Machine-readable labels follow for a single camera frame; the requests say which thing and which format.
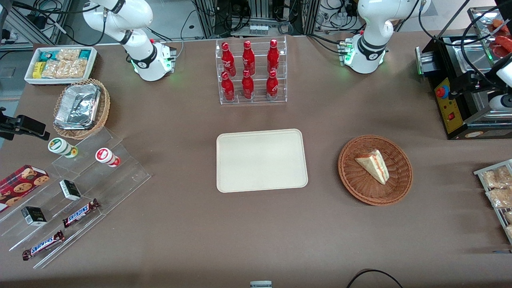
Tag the cup with green lid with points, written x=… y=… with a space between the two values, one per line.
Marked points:
x=60 y=146

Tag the small grey device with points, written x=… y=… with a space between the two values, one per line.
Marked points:
x=260 y=284

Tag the teal snack packet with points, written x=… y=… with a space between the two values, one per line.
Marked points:
x=47 y=56
x=84 y=54

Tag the beige plastic tray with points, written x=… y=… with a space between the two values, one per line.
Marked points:
x=262 y=160

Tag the Snickers chocolate bar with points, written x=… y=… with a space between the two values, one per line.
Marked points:
x=80 y=213
x=43 y=245

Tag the aluminium foil tray stack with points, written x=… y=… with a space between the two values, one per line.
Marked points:
x=78 y=106

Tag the small black carton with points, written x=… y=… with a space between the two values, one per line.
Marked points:
x=70 y=190
x=34 y=216

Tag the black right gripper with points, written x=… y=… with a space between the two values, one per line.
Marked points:
x=8 y=124

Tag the aluminium frame rail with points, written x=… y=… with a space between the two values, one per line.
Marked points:
x=24 y=20

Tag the oval tan wicker basket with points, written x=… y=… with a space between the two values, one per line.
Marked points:
x=103 y=108

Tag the clear bagged snack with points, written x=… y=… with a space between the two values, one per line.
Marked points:
x=509 y=232
x=500 y=198
x=496 y=178
x=508 y=216

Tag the cup with red lid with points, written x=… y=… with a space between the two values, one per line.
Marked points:
x=106 y=156

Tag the red cola bottle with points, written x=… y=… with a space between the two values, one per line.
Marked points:
x=228 y=87
x=248 y=58
x=228 y=60
x=247 y=86
x=273 y=56
x=272 y=85

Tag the yellow snack packet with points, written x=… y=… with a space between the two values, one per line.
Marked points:
x=38 y=70

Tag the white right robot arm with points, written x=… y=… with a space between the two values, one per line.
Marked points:
x=132 y=24

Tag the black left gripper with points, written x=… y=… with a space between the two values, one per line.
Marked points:
x=476 y=83

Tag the clear acrylic bottle rack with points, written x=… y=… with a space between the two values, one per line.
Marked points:
x=259 y=98

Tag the triangular sandwich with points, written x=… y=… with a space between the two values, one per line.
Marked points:
x=374 y=164

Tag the clear acrylic stepped shelf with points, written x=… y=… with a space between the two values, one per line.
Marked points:
x=120 y=178

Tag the round brown wicker basket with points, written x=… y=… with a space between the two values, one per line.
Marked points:
x=360 y=188

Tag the aluminium frame with equipment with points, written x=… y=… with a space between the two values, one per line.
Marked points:
x=260 y=12

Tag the clear cookie bag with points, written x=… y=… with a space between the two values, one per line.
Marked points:
x=55 y=68
x=76 y=68
x=68 y=54

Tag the red cookie box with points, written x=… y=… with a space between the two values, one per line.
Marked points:
x=22 y=184

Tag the white rectangular snack bin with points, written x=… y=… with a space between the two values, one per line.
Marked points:
x=30 y=78

